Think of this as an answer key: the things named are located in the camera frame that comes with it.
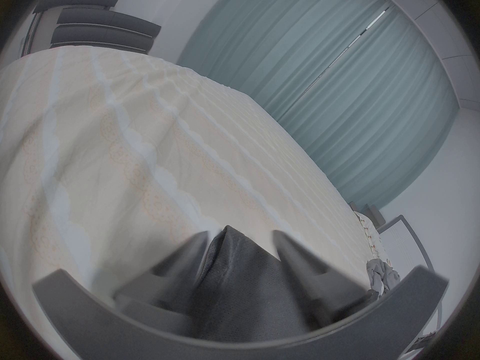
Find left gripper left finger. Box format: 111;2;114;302
114;231;209;324

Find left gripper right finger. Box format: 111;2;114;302
273;230;372;329

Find black trousers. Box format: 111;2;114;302
189;225;314;342

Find pile of clothes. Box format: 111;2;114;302
365;257;400;296

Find bed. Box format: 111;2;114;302
0;47;446;333

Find grey bedside table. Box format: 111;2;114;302
349;202;387;229

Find blue-green curtain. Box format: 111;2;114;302
277;6;460;210
178;0;391;121

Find black chest of drawers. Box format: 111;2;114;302
32;0;162;54

